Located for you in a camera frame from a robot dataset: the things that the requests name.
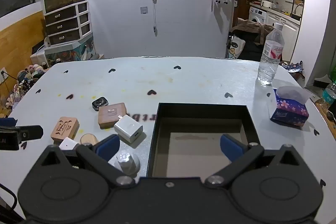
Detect painted storage box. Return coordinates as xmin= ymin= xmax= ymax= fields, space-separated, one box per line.
xmin=44 ymin=36 xmax=95 ymax=67

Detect dark patterned pouch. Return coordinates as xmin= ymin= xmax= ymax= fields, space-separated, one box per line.
xmin=279 ymin=60 xmax=305 ymax=79

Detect pile of plush toys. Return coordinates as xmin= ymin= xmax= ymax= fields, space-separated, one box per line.
xmin=7 ymin=63 xmax=51 ymax=109

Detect green plastic bottle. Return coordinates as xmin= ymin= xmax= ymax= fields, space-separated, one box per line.
xmin=321 ymin=81 xmax=336 ymax=109

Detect clear water bottle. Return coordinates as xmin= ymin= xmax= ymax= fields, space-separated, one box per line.
xmin=257 ymin=22 xmax=285 ymax=86

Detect hanging cord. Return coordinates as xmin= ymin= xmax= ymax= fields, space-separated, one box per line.
xmin=151 ymin=0 xmax=159 ymax=36

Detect wooden block with clear insert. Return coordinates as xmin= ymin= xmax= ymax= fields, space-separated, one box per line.
xmin=98 ymin=103 xmax=128 ymax=130

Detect white washing machine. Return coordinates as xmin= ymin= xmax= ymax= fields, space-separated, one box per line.
xmin=248 ymin=6 xmax=267 ymax=24

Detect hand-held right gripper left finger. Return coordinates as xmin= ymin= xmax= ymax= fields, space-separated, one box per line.
xmin=39 ymin=134 xmax=135 ymax=189

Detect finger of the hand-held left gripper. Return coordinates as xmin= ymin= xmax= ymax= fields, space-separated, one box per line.
xmin=0 ymin=118 xmax=44 ymax=141

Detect black cardboard box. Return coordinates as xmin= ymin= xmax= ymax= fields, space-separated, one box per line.
xmin=146 ymin=102 xmax=263 ymax=179

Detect blue floral tissue box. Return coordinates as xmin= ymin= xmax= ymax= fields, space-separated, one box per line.
xmin=267 ymin=86 xmax=314 ymax=127

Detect carved wooden block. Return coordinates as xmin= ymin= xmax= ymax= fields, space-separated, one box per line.
xmin=51 ymin=116 xmax=79 ymax=142

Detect small white plastic box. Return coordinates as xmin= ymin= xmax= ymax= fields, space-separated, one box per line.
xmin=59 ymin=137 xmax=79 ymax=151

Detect round white tape measure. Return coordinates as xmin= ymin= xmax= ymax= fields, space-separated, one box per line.
xmin=115 ymin=153 xmax=141 ymax=175

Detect small black smartwatch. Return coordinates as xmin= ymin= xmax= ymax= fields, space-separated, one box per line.
xmin=92 ymin=98 xmax=105 ymax=111

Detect beige earbud case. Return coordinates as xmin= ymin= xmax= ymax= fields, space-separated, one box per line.
xmin=80 ymin=133 xmax=99 ymax=146

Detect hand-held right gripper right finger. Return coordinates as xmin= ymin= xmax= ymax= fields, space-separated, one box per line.
xmin=205 ymin=134 xmax=302 ymax=188

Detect white charger cube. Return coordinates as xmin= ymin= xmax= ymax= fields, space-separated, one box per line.
xmin=114 ymin=114 xmax=144 ymax=145

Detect white drawer cabinet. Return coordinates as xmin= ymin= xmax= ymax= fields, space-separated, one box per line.
xmin=44 ymin=0 xmax=93 ymax=46

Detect white cartoon tote bag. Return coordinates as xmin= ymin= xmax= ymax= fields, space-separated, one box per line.
xmin=227 ymin=39 xmax=246 ymax=59

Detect brown clothes on chair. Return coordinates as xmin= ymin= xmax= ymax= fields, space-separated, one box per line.
xmin=232 ymin=18 xmax=275 ymax=45

